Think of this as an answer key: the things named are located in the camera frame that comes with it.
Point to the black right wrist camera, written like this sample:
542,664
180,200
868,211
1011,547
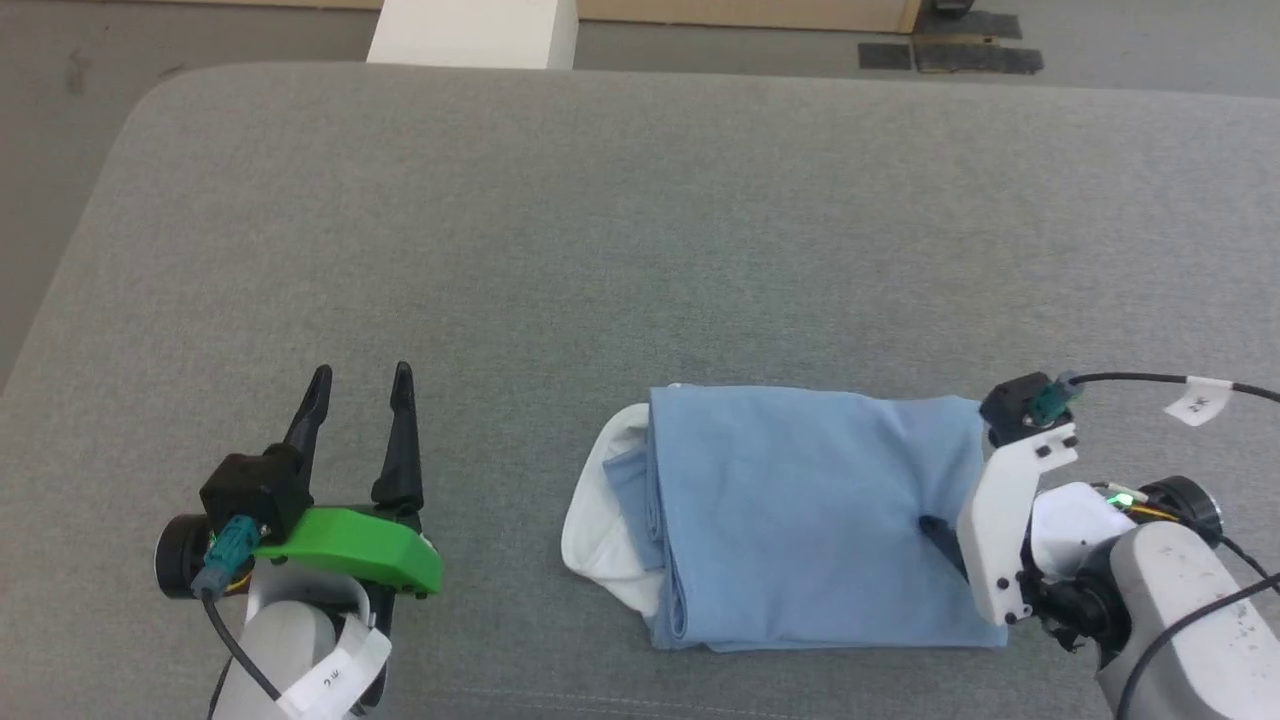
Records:
1020,405

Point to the lemon print partition screen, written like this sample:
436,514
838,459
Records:
750,12

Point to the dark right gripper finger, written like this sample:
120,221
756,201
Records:
945,540

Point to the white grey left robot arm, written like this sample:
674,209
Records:
285,645

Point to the grey metal stand foot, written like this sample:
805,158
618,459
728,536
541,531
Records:
952,6

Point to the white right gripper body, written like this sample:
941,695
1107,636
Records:
1005,520

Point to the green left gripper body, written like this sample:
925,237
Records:
360,550

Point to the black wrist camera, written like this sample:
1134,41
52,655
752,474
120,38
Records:
1020,405
255,485

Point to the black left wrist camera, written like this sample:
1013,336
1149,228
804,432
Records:
255,485

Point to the light blue and white garment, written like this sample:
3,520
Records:
800,510

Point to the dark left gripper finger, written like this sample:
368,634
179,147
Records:
310,420
400,450

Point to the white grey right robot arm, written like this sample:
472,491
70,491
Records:
1180,590

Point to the white box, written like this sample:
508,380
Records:
470,35

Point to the black floor mats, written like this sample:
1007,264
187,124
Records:
960,55

